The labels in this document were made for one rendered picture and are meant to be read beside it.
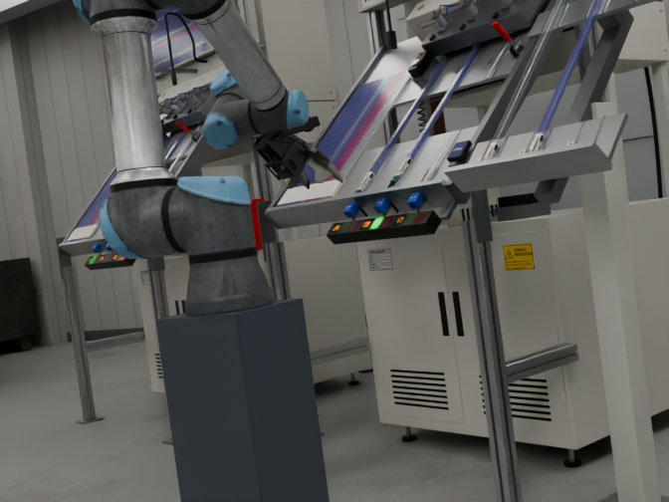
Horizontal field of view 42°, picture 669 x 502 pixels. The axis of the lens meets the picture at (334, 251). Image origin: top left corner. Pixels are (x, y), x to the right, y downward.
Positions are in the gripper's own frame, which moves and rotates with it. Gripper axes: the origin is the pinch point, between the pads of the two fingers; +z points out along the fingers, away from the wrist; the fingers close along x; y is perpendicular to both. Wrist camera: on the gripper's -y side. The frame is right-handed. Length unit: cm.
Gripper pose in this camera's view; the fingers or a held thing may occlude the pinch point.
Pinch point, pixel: (326, 181)
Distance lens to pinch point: 206.3
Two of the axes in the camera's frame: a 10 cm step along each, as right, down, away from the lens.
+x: 6.3, -0.6, -7.7
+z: 6.1, 6.5, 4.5
